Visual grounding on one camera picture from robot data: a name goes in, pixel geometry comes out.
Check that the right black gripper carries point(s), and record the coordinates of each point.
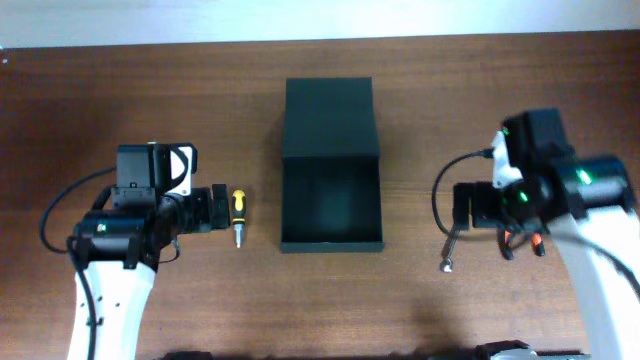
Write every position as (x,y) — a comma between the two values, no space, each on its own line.
(481,193)

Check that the black open gift box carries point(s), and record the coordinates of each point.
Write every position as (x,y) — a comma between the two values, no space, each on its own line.
(331,196)

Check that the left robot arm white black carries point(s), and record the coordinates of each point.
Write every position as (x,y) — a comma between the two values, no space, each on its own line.
(116,250)

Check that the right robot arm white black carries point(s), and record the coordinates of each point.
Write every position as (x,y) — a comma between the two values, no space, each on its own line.
(586,207)

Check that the yellow black stubby screwdriver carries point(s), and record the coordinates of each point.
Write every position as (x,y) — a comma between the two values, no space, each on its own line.
(238,210)

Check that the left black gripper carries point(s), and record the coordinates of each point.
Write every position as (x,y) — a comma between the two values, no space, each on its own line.
(201,198)

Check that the silver ring wrench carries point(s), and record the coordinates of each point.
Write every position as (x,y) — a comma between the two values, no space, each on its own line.
(446,265)

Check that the orange black long-nose pliers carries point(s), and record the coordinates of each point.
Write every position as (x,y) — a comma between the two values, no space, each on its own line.
(508,242)

